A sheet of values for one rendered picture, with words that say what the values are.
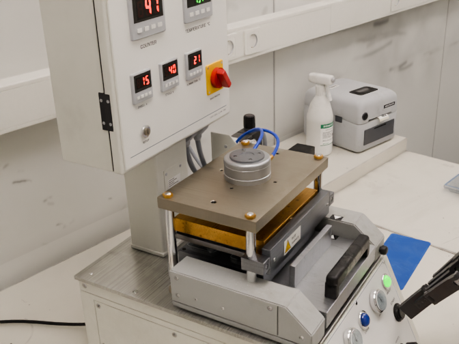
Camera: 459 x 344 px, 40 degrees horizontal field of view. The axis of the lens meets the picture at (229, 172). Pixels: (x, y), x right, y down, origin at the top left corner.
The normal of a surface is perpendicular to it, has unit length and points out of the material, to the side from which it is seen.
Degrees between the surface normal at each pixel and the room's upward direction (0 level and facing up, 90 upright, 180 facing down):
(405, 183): 0
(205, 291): 90
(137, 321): 90
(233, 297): 90
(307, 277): 0
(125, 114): 90
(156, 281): 0
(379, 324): 65
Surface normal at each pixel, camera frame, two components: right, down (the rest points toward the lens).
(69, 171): 0.73, 0.25
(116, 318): -0.52, 0.37
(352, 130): -0.75, 0.30
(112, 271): -0.04, -0.91
